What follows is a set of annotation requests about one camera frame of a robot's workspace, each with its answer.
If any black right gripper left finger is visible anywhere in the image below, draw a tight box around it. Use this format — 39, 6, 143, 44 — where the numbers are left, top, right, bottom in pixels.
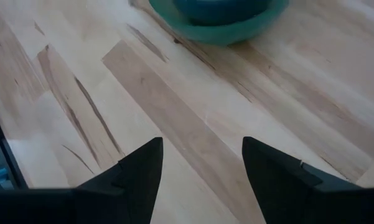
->
0, 136, 164, 224

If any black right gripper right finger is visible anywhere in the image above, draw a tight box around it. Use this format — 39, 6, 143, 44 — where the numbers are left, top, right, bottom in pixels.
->
241, 136, 374, 224

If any dark blue-grey bowl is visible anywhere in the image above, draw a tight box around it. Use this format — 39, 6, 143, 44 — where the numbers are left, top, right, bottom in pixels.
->
173, 0, 273, 27

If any green plastic bowl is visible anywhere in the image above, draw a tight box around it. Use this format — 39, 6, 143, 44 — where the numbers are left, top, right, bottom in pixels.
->
148, 0, 290, 47

